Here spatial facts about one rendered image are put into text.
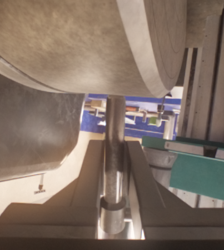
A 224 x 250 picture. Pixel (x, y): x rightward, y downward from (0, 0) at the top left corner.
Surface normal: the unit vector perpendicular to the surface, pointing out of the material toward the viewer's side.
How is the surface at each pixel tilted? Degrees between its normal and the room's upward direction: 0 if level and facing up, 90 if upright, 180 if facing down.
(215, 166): 90
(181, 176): 90
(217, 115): 90
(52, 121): 90
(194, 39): 11
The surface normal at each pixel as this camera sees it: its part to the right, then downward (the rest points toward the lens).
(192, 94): -0.40, -0.11
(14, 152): 0.91, 0.13
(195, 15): -0.23, 0.95
